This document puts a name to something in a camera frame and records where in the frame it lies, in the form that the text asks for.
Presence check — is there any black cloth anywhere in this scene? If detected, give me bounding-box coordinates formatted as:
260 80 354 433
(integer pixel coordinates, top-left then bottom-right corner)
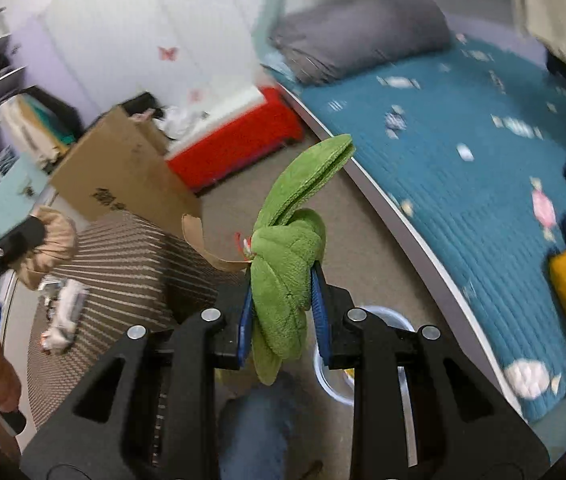
118 91 164 116

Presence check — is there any torn brown cardboard piece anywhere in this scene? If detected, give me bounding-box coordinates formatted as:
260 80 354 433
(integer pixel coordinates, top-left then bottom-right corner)
181 213 254 272

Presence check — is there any pale blue waste bin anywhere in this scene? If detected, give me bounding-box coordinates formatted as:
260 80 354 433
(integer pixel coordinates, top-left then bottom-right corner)
313 305 416 406

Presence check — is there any white plastic bag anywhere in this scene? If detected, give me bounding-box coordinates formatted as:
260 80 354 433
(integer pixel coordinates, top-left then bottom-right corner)
160 105 204 138

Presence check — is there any grey duvet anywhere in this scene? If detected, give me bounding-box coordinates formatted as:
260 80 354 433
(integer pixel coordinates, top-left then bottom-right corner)
269 0 454 86

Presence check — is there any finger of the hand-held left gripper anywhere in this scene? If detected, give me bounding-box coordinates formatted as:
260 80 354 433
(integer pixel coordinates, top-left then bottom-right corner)
0 215 46 291

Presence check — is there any blue patterned bed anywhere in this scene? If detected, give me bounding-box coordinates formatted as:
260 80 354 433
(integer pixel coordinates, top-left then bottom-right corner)
263 35 566 423

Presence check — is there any beige hanging jacket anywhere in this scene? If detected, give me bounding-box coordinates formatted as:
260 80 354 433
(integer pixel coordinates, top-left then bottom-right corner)
0 97 58 161

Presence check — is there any brown paper bag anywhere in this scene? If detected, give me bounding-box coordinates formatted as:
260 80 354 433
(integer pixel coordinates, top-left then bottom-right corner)
15 207 78 291

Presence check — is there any green plush cloth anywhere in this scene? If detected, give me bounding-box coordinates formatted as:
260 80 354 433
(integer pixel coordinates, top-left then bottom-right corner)
250 133 354 386

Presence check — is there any green hanging garment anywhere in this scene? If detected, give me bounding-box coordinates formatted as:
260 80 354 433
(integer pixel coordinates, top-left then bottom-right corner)
33 97 76 148

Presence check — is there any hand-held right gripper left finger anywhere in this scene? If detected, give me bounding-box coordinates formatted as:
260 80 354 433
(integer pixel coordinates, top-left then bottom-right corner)
20 267 256 480

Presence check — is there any purple white stair cabinet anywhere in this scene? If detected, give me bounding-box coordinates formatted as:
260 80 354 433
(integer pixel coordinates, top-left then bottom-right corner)
0 7 84 261

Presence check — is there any white wardrobe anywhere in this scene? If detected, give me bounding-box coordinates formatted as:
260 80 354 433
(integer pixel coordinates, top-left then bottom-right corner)
43 0 284 126

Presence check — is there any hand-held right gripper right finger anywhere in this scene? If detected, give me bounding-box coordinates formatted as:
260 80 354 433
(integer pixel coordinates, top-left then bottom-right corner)
310 262 551 480

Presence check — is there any person's leg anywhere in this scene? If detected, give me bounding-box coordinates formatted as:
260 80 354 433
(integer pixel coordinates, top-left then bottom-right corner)
218 372 358 480

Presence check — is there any brown polka-dot tablecloth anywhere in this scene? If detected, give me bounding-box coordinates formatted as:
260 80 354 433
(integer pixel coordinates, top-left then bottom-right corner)
27 212 254 428

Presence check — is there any brown cardboard box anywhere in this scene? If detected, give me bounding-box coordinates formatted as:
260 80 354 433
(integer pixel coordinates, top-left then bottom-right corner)
49 105 202 238

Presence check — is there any red bench with white top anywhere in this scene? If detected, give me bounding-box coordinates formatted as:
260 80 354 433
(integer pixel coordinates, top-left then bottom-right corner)
165 85 306 196

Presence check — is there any dark hanging jacket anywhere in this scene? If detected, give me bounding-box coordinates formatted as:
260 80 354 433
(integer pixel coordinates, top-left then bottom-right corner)
28 85 84 133

